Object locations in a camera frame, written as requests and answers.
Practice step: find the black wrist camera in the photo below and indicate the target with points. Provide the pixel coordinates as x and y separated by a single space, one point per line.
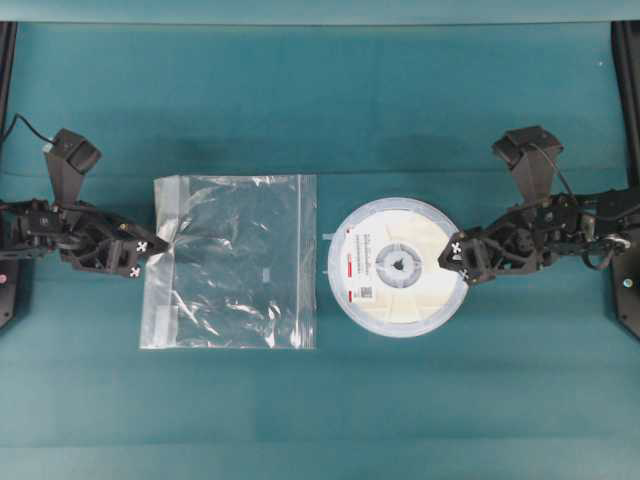
69 159
529 154

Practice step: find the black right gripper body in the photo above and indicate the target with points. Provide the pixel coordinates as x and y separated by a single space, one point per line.
525 240

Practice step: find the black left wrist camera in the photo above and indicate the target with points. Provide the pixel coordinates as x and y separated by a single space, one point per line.
69 159

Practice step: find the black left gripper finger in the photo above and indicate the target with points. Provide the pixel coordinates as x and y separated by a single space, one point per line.
134 263
145 242

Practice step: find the clear zip bag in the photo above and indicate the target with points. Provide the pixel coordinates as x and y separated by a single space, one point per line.
240 268

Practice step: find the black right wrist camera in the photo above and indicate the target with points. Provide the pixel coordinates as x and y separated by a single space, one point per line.
529 154

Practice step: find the white component reel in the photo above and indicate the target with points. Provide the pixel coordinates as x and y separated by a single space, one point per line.
383 270

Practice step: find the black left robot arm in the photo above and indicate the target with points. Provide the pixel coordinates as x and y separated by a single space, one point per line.
33 223

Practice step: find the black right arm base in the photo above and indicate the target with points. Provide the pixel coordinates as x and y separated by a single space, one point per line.
625 268

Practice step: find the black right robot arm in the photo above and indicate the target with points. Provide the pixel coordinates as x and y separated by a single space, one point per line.
605 226

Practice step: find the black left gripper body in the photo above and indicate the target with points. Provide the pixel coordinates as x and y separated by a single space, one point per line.
89 239

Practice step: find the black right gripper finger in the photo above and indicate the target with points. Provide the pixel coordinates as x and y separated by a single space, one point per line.
472 277
463 251

